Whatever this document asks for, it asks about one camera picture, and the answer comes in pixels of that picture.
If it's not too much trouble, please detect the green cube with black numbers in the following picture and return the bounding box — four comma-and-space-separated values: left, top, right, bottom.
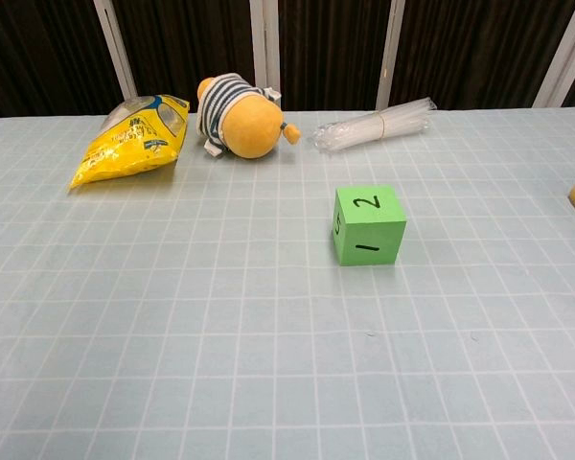
332, 184, 408, 267

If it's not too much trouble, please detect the light blue grid tablecloth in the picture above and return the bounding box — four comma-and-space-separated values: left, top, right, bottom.
0, 110, 575, 460

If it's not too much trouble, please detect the yellow plush toy striped shirt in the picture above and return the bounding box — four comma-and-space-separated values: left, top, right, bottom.
195, 71, 302, 159

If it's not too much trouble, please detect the bundle of clear plastic straws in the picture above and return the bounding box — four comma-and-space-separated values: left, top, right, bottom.
309, 97, 436, 155

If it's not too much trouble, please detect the yellow snack bag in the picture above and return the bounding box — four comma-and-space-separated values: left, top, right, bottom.
67, 94, 191, 193

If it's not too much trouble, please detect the white partition frame post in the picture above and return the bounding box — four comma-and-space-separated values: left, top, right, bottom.
533, 0, 575, 109
248, 0, 282, 95
375, 0, 406, 110
93, 0, 138, 97

